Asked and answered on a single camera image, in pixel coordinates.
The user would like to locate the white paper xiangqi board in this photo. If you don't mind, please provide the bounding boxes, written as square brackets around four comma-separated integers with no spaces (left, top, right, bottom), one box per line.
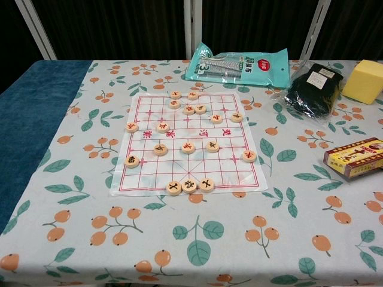
[108,91,269,197]

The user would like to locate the teal dishcloth package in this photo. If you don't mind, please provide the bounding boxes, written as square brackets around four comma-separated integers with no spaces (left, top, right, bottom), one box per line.
[185,42,290,89]

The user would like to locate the floral print tablecloth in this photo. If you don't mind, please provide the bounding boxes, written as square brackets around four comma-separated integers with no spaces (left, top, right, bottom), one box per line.
[0,59,383,287]

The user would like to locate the black item in clear bag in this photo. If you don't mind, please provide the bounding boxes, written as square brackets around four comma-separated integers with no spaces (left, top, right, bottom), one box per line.
[269,62,344,129]

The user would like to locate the black pleated curtain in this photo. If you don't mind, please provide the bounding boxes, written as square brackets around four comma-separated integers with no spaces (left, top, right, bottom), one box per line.
[0,0,383,93]

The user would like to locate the red and yellow cardboard box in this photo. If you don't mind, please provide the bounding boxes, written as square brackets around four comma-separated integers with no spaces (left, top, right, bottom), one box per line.
[323,137,383,179]

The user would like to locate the blue velvet cloth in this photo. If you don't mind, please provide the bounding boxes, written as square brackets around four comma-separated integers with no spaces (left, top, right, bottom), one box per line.
[0,60,93,234]

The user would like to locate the yellow sponge block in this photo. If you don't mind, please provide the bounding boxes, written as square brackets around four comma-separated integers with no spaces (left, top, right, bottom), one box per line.
[341,59,383,105]

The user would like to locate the white metal frame post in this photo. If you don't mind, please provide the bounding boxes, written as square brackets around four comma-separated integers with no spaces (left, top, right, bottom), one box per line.
[183,0,202,60]
[14,0,57,60]
[297,0,329,61]

